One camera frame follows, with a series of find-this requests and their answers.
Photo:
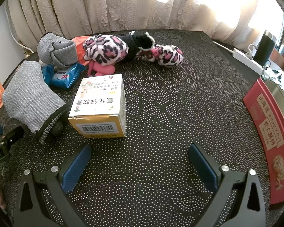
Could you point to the black fuzzy sock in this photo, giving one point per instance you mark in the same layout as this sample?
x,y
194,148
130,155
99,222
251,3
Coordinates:
x,y
137,41

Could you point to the pink and cream fuzzy sock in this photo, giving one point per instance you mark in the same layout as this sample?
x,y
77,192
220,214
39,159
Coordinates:
x,y
103,69

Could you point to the white power strip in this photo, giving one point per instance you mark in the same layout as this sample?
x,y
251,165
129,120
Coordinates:
x,y
247,60

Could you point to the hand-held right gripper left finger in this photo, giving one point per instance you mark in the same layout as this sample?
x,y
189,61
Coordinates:
x,y
77,167

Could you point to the white and yellow carton box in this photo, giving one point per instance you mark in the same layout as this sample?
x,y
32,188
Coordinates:
x,y
101,99

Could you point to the cream lace curtain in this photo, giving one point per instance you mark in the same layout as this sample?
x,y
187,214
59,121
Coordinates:
x,y
85,7

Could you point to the large leopard print plush sock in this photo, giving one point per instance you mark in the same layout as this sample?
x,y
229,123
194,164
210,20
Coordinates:
x,y
104,49

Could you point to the dark patterned tablecloth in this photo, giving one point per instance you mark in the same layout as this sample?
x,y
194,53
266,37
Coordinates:
x,y
156,123

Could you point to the grey sock with striped cuff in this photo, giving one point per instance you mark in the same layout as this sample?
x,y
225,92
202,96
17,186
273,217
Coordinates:
x,y
28,97

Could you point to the black thermos flask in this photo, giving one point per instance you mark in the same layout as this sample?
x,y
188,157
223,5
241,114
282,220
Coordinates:
x,y
264,46

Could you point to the grey knit sock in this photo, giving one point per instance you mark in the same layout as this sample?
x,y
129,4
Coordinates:
x,y
56,49

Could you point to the small leopard print plush sock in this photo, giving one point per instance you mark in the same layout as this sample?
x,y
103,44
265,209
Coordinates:
x,y
168,55

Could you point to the blue tissue packet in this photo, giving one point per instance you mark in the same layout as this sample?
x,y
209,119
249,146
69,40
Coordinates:
x,y
66,75
46,74

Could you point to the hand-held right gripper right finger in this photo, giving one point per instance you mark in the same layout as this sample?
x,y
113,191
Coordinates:
x,y
202,167

